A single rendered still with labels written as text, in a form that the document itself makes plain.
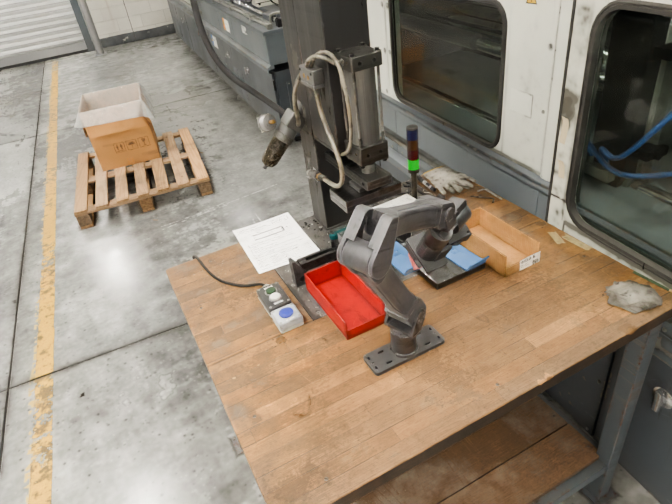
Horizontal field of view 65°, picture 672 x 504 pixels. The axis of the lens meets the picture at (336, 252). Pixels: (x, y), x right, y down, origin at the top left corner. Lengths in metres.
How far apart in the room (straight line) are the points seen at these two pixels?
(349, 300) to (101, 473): 1.44
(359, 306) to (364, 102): 0.54
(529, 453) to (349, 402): 0.92
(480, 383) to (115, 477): 1.66
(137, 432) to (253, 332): 1.24
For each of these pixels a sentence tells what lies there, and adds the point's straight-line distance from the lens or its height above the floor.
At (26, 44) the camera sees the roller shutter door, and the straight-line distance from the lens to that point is 10.53.
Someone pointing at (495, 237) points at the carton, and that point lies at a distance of 1.70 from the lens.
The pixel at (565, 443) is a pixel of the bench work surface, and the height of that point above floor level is 0.22.
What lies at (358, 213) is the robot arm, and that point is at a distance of 1.03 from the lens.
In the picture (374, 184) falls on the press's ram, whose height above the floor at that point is 1.17.
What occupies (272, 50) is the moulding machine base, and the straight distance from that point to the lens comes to 4.51.
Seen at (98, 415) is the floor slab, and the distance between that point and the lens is 2.75.
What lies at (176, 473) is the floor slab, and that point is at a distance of 2.38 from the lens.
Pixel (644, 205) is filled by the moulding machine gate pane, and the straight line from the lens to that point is 1.60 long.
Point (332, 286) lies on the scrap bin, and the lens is 1.53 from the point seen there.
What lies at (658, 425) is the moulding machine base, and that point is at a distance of 1.95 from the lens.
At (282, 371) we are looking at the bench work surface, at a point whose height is 0.90.
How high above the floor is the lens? 1.86
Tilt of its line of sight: 35 degrees down
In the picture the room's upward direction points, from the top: 8 degrees counter-clockwise
